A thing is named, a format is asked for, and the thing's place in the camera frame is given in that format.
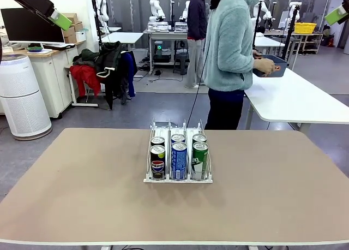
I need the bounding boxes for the wooden shelf table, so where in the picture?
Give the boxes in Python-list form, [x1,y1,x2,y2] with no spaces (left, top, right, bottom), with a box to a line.
[291,32,324,55]

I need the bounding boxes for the person's right forearm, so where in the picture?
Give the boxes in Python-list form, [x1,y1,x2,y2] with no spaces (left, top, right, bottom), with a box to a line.
[215,49,256,73]

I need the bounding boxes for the black jacket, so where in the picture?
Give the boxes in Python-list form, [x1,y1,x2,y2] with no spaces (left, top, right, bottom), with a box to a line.
[94,41,130,111]

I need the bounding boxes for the dark keyboard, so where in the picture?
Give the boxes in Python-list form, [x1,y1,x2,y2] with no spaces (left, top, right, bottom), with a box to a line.
[43,42,76,50]

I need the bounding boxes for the computer tower with green light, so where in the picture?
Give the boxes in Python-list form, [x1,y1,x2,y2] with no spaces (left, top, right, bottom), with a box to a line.
[153,40,172,63]

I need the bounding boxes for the black camera stand pole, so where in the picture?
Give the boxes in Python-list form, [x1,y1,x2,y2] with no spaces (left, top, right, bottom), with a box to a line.
[253,0,264,50]
[279,5,299,69]

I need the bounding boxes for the black Pepsi can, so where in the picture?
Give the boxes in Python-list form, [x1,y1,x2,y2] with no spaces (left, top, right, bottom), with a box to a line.
[150,136,166,147]
[149,145,166,180]

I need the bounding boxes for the dark green jacket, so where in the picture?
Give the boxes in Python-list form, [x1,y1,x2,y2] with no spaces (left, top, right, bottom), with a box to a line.
[73,48,99,68]

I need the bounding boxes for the black computer monitor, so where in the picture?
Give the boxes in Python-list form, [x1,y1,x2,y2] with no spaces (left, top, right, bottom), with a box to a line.
[1,8,66,43]

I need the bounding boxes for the white air purifier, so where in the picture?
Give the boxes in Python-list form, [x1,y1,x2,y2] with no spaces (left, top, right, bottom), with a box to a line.
[0,54,52,141]

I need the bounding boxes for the large white table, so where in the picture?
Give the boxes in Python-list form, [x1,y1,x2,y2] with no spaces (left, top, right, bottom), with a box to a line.
[244,67,349,133]

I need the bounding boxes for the thin black cable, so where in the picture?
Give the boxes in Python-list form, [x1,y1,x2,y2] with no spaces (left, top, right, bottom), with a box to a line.
[186,38,210,130]

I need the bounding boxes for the red jacket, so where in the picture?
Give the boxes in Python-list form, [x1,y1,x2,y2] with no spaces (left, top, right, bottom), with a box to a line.
[69,65,102,98]

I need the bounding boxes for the person's right hand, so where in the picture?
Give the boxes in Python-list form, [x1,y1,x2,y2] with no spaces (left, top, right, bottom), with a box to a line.
[253,57,276,78]

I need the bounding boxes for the white cabinet with wood top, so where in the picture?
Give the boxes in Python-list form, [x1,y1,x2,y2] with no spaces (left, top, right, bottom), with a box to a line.
[27,41,82,119]

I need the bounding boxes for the blue plastic bin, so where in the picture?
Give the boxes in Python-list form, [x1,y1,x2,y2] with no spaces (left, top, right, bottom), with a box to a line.
[252,55,289,78]

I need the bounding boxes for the blue garment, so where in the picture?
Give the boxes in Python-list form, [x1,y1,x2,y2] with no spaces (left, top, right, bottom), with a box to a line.
[121,52,138,99]

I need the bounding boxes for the small white side table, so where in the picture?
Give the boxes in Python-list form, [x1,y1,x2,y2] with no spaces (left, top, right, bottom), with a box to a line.
[64,66,99,108]

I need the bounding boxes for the white desk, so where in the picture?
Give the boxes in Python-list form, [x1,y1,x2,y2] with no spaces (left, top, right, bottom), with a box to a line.
[100,31,145,53]
[253,36,286,57]

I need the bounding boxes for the yellow plastic basket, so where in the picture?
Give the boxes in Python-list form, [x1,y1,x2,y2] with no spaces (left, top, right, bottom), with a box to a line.
[294,22,318,34]

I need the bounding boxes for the black plastic stool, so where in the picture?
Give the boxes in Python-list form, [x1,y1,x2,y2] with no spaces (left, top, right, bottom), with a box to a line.
[173,53,189,76]

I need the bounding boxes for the person in navy hoodie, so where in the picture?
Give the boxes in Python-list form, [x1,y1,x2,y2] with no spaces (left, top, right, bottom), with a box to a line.
[184,0,208,89]

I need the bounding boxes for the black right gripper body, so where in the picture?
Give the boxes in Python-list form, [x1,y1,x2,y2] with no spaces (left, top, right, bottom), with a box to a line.
[337,0,349,25]

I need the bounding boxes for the white metal workbench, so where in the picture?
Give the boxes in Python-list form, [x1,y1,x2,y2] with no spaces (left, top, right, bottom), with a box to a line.
[143,28,189,75]

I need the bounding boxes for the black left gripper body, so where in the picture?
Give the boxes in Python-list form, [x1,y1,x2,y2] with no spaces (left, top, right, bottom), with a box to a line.
[5,0,55,26]

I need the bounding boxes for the person in mint fleece jacket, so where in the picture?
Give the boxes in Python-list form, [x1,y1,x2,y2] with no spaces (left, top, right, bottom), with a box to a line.
[203,0,262,130]

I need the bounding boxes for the white wire can dispenser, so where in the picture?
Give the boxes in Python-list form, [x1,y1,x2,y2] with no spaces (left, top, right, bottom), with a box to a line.
[143,118,214,184]

